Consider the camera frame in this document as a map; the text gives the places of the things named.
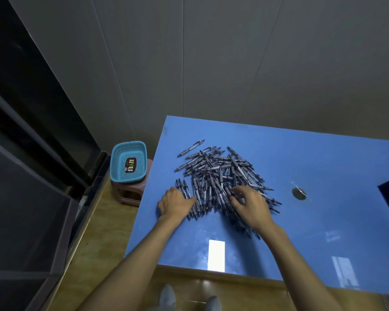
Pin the person's right hand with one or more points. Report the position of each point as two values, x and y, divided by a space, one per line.
254 210

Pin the person's left hand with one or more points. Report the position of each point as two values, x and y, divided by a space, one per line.
175 205

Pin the pile of grey pens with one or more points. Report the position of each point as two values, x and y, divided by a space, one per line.
214 174

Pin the person's left forearm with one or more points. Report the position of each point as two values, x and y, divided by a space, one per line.
133 272

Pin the person's right forearm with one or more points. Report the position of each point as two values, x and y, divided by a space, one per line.
298 272

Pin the person's left grey shoe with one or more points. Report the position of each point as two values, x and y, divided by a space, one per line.
167 297

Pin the person's grey shoe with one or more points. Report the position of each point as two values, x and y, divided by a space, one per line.
213 304
167 297

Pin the person's right grey shoe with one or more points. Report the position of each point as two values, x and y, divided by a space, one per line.
213 304

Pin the brown plastic stool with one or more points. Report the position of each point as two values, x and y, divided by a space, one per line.
129 194

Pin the small round metal disc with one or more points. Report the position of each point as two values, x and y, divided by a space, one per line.
299 193

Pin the blue plastic basket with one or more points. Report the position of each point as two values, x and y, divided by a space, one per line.
120 171

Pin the blue table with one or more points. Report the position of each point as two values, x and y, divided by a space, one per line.
327 158

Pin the black shelf unit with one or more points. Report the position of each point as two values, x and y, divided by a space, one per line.
26 174

